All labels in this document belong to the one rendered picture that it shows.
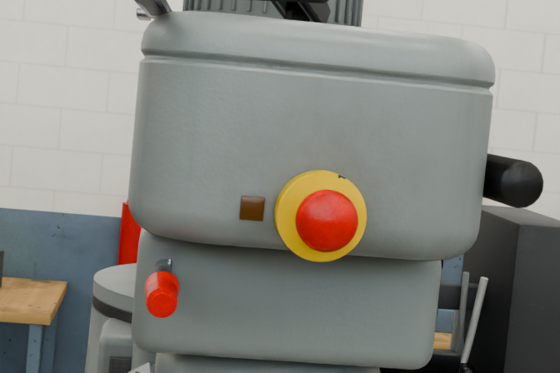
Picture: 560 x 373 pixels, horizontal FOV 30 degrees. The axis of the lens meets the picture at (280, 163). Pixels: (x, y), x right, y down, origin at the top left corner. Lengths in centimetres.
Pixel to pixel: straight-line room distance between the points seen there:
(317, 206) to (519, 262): 57
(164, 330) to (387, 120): 24
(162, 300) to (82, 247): 452
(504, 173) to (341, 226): 16
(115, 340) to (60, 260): 387
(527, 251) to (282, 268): 45
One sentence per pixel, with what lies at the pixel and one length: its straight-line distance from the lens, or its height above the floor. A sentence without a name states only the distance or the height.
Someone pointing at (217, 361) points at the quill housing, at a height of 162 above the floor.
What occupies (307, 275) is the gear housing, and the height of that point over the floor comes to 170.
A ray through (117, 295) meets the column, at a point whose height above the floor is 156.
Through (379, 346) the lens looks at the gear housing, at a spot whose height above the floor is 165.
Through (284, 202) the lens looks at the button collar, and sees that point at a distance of 68.
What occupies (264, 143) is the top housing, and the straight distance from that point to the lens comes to 70.
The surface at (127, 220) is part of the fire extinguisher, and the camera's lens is 502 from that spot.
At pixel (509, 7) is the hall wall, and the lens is 541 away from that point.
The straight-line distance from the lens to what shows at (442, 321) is 474.
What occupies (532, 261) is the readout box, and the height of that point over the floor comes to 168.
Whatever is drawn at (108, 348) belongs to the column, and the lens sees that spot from 133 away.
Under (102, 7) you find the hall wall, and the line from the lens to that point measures 514.
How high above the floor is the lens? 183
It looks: 3 degrees down
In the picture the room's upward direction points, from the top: 5 degrees clockwise
